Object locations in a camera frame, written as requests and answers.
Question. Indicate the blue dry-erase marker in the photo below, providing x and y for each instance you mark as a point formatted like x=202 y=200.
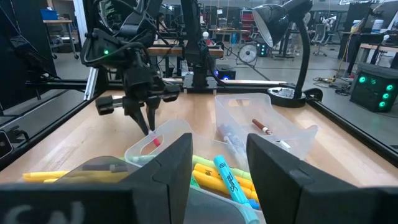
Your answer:
x=224 y=133

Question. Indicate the round floor fan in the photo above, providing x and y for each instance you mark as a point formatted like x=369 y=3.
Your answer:
x=247 y=53

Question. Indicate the orange highlighter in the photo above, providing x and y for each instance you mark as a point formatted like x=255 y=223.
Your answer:
x=208 y=183
x=206 y=170

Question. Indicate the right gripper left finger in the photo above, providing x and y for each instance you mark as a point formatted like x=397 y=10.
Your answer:
x=177 y=174

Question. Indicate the cyan highlighter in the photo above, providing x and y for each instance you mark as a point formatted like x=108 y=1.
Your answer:
x=230 y=180

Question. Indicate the black aluminium table frame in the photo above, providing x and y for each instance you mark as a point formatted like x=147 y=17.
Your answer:
x=62 y=84

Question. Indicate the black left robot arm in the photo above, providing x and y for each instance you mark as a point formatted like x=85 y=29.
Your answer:
x=124 y=43

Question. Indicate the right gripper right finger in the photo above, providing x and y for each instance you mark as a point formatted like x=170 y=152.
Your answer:
x=273 y=180

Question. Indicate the blue highlighter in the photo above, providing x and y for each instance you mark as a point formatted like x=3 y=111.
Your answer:
x=254 y=204

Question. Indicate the brown dry-erase marker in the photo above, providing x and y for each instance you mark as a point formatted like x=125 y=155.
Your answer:
x=261 y=126

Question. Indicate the silver aluminium extrusion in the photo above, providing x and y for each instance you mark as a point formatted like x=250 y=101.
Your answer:
x=92 y=79

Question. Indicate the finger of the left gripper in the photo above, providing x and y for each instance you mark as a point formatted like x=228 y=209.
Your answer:
x=153 y=112
x=136 y=116

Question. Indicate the black box blue light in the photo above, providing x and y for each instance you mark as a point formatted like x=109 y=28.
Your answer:
x=228 y=72

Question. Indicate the dark green highlighter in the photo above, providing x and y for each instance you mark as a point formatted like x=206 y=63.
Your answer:
x=194 y=181

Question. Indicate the computer tower green lights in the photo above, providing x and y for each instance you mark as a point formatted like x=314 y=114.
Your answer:
x=370 y=93

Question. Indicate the pink dry-erase marker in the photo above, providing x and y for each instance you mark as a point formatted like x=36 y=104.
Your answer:
x=155 y=141

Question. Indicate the light green highlighter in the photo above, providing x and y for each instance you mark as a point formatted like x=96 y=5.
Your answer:
x=205 y=161

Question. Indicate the dark grey translucent bin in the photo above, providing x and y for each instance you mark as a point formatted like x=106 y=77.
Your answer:
x=93 y=160

